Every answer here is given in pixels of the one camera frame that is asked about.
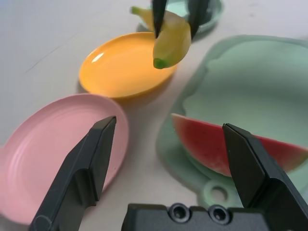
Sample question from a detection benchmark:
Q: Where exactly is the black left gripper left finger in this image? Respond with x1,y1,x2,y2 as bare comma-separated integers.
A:
28,115,117,231

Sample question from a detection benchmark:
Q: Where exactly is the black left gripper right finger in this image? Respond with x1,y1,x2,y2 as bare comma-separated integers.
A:
222,123,308,231

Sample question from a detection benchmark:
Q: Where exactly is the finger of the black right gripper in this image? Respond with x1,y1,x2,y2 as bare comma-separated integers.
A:
188,0,212,40
151,0,168,39

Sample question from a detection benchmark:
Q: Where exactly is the yellow banana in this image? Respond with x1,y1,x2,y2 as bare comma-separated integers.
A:
130,6,192,70

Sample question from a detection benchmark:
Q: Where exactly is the red watermelon slice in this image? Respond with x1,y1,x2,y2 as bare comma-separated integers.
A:
171,113,308,178

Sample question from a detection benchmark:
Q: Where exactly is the light green round plate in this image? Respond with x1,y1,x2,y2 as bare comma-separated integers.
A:
138,0,223,33

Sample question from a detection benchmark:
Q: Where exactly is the pink round plate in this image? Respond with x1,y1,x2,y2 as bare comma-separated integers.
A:
0,93,129,226

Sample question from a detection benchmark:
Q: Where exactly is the yellow round plate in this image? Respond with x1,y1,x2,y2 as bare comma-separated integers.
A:
78,32,178,99

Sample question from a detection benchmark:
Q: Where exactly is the green silicone tray mat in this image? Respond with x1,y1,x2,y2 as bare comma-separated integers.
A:
156,35,308,207

